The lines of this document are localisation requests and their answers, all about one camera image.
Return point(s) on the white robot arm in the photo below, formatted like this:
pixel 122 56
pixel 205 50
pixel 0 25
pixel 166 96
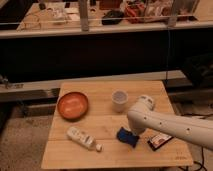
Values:
pixel 141 115

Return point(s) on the white plastic cup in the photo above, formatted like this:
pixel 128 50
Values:
pixel 119 100

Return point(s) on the orange wooden bowl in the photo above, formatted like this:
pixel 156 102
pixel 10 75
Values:
pixel 73 105

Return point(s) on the blue crumpled cloth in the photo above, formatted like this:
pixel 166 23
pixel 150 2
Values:
pixel 127 137

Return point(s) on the white tube bottle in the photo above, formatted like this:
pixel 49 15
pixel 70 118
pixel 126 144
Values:
pixel 83 139

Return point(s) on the black bag on shelf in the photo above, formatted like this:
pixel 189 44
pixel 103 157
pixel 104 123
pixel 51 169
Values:
pixel 112 17

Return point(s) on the red object on shelf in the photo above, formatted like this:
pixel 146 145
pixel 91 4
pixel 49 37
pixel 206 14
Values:
pixel 134 14

